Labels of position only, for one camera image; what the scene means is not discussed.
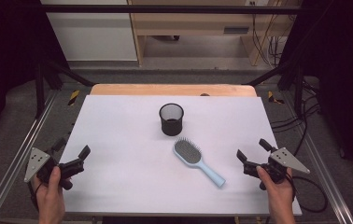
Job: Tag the light blue hairbrush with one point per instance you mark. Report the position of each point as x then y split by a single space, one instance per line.
187 152

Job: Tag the wooden table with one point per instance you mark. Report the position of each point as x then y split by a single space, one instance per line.
165 89

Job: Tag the person's left hand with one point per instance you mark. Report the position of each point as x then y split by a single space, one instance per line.
50 199

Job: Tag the yellow black tape marker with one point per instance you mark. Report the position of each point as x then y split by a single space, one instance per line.
74 97
271 97

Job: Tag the aluminium rail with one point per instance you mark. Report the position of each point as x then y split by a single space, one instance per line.
321 161
19 155

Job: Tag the black mesh cup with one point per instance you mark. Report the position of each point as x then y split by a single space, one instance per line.
171 126

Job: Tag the person's right hand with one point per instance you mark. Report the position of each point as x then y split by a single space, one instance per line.
279 197

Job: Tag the black curtain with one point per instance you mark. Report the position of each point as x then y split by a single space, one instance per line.
342 62
6 46

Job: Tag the white cabinet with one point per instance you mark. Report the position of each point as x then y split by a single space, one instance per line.
93 34

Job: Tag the white table cover sheet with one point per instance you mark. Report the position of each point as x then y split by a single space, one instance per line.
118 140

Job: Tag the black frame strut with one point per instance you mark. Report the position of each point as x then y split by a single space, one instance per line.
39 90
298 90

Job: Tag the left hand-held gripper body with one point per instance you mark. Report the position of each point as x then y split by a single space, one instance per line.
37 162

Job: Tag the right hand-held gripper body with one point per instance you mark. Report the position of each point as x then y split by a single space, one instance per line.
288 160

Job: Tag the black frame crossbar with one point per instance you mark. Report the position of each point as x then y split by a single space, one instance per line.
165 9

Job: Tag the light wooden desk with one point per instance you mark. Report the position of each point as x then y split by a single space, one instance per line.
190 23

